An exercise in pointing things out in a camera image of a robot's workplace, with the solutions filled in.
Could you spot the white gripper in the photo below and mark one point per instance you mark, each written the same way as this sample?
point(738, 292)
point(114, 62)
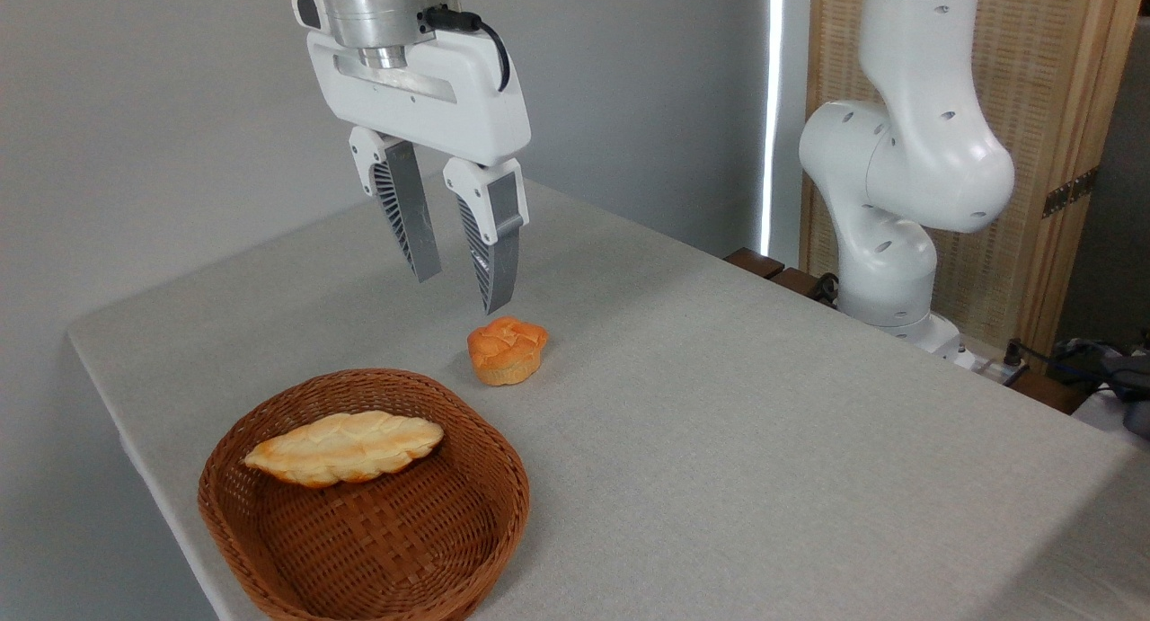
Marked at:
point(422, 91)

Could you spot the round orange bread bun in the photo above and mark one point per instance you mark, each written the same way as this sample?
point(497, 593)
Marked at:
point(508, 350)

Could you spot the black knob at robot base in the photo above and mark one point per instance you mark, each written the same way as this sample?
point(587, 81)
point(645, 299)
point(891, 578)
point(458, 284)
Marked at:
point(827, 288)

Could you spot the long pale bread loaf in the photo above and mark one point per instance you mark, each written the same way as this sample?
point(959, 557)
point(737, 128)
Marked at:
point(346, 448)

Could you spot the brown wicker basket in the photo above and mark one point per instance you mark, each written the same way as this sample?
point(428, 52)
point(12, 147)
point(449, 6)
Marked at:
point(377, 540)

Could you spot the dark brown wooden block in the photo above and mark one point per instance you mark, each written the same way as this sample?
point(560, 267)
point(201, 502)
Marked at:
point(755, 262)
point(795, 281)
point(1051, 393)

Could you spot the grey fabric tablecloth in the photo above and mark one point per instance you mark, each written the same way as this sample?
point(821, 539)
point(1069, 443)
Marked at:
point(719, 423)

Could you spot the white power strip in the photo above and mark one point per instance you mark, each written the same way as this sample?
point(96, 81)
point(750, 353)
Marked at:
point(975, 362)

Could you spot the black power plug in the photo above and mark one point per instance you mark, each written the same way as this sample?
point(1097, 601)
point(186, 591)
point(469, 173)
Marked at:
point(1014, 354)

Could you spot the wooden woven folding screen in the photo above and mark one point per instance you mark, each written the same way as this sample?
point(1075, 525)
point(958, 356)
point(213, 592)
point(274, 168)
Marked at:
point(1042, 64)

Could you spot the dark metal screen hinge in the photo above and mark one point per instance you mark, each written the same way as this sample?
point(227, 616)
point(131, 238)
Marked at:
point(1069, 192)

